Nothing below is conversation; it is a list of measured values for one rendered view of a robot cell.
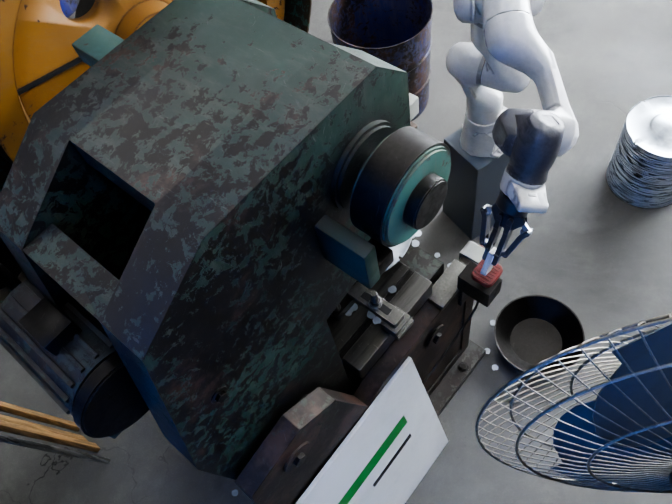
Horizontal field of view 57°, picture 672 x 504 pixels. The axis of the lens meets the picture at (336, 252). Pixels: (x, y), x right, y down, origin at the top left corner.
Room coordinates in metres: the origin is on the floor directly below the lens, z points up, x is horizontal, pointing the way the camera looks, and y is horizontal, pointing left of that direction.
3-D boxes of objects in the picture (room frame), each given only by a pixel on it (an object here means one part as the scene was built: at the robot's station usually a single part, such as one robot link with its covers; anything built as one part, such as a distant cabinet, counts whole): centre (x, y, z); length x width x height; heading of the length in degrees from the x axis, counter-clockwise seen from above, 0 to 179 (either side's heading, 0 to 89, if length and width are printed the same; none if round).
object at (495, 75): (1.28, -0.60, 0.85); 0.18 x 0.11 x 0.25; 46
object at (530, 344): (0.72, -0.60, 0.04); 0.30 x 0.30 x 0.07
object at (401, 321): (0.67, -0.07, 0.76); 0.17 x 0.06 x 0.10; 36
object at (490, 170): (1.30, -0.58, 0.23); 0.18 x 0.18 x 0.45; 21
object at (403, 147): (0.59, -0.10, 1.31); 0.22 x 0.12 x 0.22; 126
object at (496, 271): (0.67, -0.35, 0.72); 0.07 x 0.06 x 0.08; 126
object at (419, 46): (2.03, -0.42, 0.24); 0.42 x 0.42 x 0.48
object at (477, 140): (1.32, -0.62, 0.52); 0.22 x 0.19 x 0.14; 111
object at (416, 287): (0.80, 0.03, 0.68); 0.45 x 0.30 x 0.06; 36
